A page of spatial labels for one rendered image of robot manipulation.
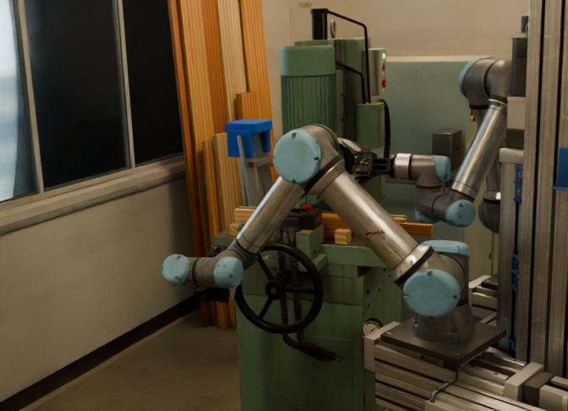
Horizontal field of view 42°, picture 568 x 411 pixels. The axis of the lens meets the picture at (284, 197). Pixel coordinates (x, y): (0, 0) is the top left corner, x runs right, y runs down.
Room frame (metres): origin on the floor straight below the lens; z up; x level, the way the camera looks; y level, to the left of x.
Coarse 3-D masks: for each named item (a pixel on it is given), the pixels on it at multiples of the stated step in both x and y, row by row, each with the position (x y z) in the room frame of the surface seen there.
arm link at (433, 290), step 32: (320, 128) 1.74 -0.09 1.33; (288, 160) 1.64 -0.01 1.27; (320, 160) 1.63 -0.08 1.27; (320, 192) 1.64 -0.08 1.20; (352, 192) 1.62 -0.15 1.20; (352, 224) 1.61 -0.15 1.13; (384, 224) 1.59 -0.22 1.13; (384, 256) 1.58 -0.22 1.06; (416, 256) 1.56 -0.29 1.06; (416, 288) 1.53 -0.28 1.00; (448, 288) 1.51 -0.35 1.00
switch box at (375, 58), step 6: (372, 48) 2.69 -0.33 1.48; (378, 48) 2.67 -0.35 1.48; (384, 48) 2.68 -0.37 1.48; (372, 54) 2.61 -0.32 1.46; (378, 54) 2.60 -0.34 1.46; (372, 60) 2.61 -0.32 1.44; (378, 60) 2.60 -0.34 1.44; (384, 60) 2.66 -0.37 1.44; (372, 66) 2.61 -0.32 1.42; (378, 66) 2.60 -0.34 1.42; (366, 72) 2.61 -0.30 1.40; (372, 72) 2.61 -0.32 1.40; (378, 72) 2.60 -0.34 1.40; (384, 72) 2.66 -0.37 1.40; (366, 78) 2.61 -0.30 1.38; (372, 78) 2.61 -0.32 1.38; (378, 78) 2.60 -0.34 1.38; (384, 78) 2.66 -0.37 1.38; (366, 84) 2.61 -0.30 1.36; (372, 84) 2.61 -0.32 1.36; (378, 84) 2.60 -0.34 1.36; (366, 90) 2.61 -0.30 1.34; (372, 90) 2.61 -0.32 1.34; (378, 90) 2.60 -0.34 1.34; (384, 90) 2.66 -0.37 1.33
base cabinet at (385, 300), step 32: (384, 288) 2.44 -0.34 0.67; (288, 320) 2.26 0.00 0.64; (320, 320) 2.22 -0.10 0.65; (352, 320) 2.18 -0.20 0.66; (384, 320) 2.43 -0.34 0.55; (256, 352) 2.30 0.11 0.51; (288, 352) 2.26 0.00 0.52; (352, 352) 2.19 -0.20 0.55; (256, 384) 2.30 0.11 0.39; (288, 384) 2.26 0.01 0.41; (320, 384) 2.22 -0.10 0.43; (352, 384) 2.19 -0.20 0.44
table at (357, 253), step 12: (228, 228) 2.45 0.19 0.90; (216, 240) 2.35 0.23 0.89; (228, 240) 2.33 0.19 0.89; (324, 240) 2.26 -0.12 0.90; (360, 240) 2.25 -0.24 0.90; (264, 252) 2.29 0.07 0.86; (324, 252) 2.22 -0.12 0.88; (336, 252) 2.20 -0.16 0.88; (348, 252) 2.19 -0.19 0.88; (360, 252) 2.18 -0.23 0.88; (372, 252) 2.16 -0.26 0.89; (276, 264) 2.17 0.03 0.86; (288, 264) 2.16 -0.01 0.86; (300, 264) 2.14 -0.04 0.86; (324, 264) 2.19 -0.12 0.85; (348, 264) 2.19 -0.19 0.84; (360, 264) 2.18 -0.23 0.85; (372, 264) 2.16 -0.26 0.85; (384, 264) 2.15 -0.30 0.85
